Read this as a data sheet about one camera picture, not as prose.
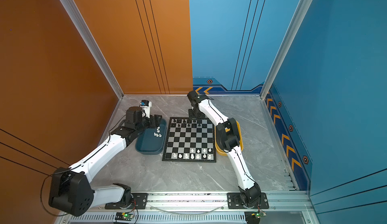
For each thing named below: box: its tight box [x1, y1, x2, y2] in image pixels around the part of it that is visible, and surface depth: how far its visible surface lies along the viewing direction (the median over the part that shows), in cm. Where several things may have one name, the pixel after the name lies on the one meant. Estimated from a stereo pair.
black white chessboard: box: [161, 117, 217, 163], surface depth 94 cm
